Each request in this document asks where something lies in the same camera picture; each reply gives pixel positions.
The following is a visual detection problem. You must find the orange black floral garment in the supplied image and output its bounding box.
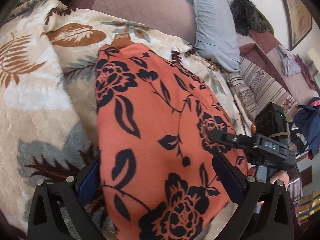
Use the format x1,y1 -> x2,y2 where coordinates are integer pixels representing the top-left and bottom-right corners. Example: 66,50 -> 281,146
95,43 -> 247,239

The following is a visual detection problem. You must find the navy blue clothing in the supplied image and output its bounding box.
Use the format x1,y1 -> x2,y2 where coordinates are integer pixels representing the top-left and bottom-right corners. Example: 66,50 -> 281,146
291,97 -> 319,160

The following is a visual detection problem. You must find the person's right hand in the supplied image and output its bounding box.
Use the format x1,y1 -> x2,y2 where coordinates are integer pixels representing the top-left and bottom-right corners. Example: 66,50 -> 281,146
247,164 -> 289,204

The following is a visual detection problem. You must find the striped mauve patterned quilt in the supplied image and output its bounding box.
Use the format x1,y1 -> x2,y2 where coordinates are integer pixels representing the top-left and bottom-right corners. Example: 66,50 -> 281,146
227,31 -> 318,128

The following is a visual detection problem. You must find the grey crumpled cloth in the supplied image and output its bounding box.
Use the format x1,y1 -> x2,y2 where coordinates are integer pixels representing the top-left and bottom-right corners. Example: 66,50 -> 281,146
277,45 -> 302,76

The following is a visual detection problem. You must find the light blue pillow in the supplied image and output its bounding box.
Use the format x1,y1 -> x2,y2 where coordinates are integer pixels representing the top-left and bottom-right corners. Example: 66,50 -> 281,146
193,0 -> 240,73

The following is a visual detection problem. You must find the black furry object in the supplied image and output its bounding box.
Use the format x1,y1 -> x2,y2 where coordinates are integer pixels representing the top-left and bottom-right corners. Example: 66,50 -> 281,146
230,0 -> 268,36

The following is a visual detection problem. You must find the cream leaf print blanket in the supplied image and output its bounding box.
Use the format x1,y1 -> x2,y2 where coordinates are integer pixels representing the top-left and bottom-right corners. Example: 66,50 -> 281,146
1,0 -> 249,239

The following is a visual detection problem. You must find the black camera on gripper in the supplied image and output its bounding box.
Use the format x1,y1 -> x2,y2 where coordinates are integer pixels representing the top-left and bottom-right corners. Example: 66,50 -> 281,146
255,102 -> 290,138

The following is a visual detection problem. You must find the framed wall picture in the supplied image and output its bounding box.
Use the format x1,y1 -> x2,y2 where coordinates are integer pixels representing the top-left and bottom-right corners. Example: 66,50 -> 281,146
283,0 -> 312,50

